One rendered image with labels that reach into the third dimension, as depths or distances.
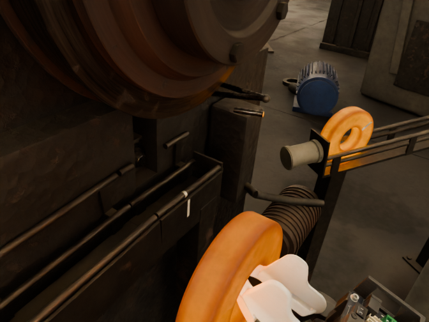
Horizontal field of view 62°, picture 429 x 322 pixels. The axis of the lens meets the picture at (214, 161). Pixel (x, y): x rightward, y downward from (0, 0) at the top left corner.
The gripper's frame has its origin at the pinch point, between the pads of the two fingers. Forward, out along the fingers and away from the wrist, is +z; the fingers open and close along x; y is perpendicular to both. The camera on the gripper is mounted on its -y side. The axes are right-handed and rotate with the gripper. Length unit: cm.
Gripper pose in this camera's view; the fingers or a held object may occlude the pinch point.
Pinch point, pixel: (237, 275)
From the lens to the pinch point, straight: 36.2
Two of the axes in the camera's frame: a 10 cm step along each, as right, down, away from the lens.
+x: -5.6, 4.1, -7.2
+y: 3.1, -7.1, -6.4
